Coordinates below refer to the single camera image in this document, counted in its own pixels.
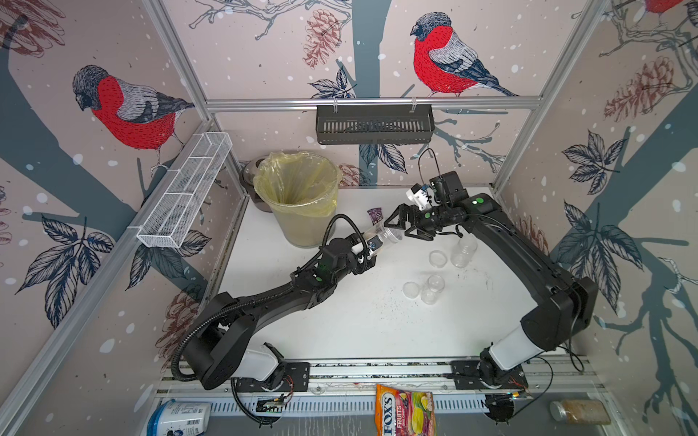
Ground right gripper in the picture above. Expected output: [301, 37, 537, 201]
[384, 201, 453, 239]

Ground wide jar patterned lid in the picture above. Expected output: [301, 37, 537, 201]
[365, 222, 404, 257]

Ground clear jar lid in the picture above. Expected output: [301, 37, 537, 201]
[403, 282, 422, 300]
[428, 251, 448, 269]

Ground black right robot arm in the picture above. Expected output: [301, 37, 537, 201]
[385, 194, 598, 380]

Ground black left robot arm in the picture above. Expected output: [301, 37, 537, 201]
[170, 214, 384, 390]

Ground purple candy packet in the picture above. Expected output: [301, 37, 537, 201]
[367, 207, 384, 225]

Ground bin with yellow bag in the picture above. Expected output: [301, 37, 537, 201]
[254, 152, 343, 248]

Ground black hanging basket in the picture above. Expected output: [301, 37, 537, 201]
[316, 105, 436, 145]

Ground grey metal bowl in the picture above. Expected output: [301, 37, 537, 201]
[239, 156, 272, 214]

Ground Fox's candy bag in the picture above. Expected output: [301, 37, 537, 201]
[374, 384, 436, 436]

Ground white blue-lid container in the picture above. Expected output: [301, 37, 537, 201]
[145, 400, 212, 436]

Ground grain-filled jar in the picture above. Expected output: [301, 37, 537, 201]
[549, 400, 611, 425]

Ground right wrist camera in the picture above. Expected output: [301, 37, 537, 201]
[405, 171, 467, 211]

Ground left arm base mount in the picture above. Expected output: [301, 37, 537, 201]
[232, 362, 310, 393]

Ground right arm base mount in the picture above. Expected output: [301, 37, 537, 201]
[447, 359, 528, 391]

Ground white wire shelf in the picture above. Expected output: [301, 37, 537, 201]
[136, 132, 232, 249]

